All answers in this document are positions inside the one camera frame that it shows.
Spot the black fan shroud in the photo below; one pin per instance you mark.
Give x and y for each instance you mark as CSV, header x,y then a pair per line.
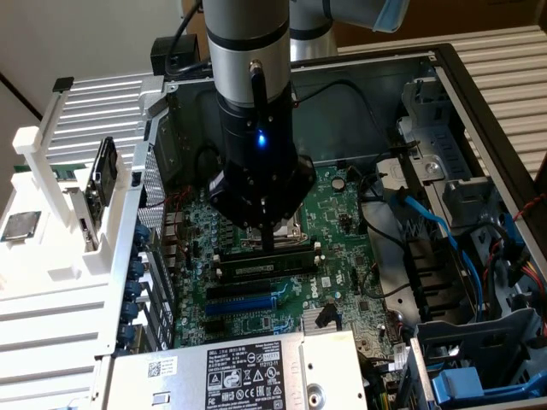
x,y
431,277

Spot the CPU chip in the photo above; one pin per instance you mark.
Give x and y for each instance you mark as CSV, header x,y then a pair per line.
x,y
19,226

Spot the blue expansion slot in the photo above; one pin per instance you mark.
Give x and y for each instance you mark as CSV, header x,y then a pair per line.
x,y
239,305

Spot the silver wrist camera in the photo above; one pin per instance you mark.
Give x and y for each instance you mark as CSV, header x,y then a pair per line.
x,y
213,190

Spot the silver power supply with label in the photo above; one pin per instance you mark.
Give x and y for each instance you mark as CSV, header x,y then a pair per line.
x,y
192,376

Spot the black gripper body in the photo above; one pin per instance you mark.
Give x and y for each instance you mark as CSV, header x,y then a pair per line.
x,y
256,171

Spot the black RAM slot bank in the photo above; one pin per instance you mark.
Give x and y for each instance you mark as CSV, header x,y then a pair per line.
x,y
295,249

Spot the black box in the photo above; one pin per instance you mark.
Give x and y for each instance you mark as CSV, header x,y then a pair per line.
x,y
188,51

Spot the blue plastic latch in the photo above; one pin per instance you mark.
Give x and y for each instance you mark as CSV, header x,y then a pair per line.
x,y
457,384

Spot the black cap on rack post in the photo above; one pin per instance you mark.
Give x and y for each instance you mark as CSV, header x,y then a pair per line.
x,y
63,84

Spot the silver metal disk bay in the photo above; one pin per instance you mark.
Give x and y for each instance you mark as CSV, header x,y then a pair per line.
x,y
444,141

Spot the silver chipset heat sink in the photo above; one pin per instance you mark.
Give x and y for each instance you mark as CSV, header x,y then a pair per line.
x,y
309,320

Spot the green RAM stick with label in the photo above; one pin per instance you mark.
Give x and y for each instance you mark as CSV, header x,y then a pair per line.
x,y
256,268

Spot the blue slot retention clip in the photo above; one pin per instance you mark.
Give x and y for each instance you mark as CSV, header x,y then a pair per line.
x,y
137,267
133,288
129,311
125,335
142,234

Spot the CPU socket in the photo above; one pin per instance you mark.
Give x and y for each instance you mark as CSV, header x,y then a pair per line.
x,y
292,232

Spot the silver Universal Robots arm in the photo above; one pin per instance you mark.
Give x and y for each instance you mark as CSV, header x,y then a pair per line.
x,y
248,51

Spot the green Dell motherboard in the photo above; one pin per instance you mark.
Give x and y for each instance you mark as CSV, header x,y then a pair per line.
x,y
333,239

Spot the open PC case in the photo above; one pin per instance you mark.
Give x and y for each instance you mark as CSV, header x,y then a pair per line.
x,y
354,128

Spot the grey disk bay cage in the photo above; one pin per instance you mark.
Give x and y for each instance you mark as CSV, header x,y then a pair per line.
x,y
470,333

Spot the short black expansion slot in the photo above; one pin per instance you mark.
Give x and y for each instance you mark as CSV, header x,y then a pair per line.
x,y
215,327

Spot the white parts rack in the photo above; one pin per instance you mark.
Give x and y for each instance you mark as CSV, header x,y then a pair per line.
x,y
98,265

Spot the coin cell battery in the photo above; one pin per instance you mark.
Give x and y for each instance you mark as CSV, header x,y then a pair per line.
x,y
339,183

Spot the black graphics card with bracket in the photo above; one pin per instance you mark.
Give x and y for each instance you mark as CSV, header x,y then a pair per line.
x,y
102,171

